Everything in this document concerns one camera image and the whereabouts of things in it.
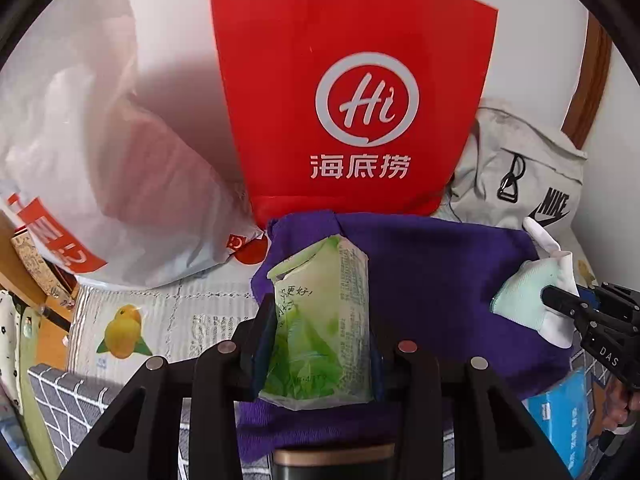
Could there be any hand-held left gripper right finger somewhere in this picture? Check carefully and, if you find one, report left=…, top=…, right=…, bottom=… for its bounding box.
left=370, top=325, right=587, bottom=480

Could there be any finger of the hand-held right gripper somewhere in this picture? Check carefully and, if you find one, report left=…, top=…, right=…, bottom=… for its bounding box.
left=542, top=285, right=586, bottom=322
left=575, top=284, right=608, bottom=311

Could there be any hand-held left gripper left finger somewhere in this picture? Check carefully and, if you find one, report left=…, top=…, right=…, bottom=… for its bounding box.
left=59, top=305, right=278, bottom=480

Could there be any green tissue packet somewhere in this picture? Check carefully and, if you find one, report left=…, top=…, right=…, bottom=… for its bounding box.
left=257, top=236, right=377, bottom=412

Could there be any dark green box gold rim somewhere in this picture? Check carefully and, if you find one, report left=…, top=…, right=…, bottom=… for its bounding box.
left=272, top=447, right=396, bottom=480

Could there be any person's right hand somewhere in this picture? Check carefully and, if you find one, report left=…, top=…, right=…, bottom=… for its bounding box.
left=606, top=379, right=640, bottom=427

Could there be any blue packet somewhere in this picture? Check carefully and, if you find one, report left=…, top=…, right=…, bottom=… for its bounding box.
left=522, top=367, right=593, bottom=480

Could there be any fruit printed quilt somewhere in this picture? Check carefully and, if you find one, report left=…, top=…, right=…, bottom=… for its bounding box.
left=65, top=240, right=601, bottom=376

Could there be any purple cloth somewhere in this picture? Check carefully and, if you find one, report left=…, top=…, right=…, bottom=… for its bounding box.
left=235, top=210, right=573, bottom=463

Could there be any grey bag black logo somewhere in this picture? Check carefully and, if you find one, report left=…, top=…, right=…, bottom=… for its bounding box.
left=440, top=97, right=588, bottom=233

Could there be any light green cloth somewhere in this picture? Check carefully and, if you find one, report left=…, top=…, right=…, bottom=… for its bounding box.
left=17, top=305, right=63, bottom=471

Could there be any patterned brown box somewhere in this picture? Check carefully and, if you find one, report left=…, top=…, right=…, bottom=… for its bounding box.
left=11, top=227, right=76, bottom=303

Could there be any white plastic bag orange print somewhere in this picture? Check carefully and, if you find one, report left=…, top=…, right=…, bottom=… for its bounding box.
left=0, top=0, right=266, bottom=291

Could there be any red paper bag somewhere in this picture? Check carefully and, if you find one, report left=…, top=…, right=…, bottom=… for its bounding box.
left=207, top=0, right=501, bottom=228

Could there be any brown wooden door frame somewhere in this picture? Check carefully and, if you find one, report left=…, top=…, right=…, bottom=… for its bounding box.
left=562, top=12, right=613, bottom=151

